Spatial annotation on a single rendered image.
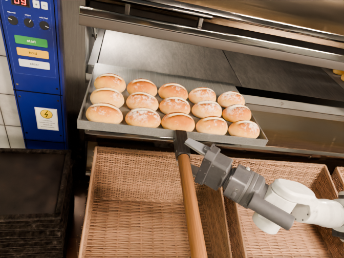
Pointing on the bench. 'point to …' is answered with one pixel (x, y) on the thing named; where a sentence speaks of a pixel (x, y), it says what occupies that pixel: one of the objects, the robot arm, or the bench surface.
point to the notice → (46, 119)
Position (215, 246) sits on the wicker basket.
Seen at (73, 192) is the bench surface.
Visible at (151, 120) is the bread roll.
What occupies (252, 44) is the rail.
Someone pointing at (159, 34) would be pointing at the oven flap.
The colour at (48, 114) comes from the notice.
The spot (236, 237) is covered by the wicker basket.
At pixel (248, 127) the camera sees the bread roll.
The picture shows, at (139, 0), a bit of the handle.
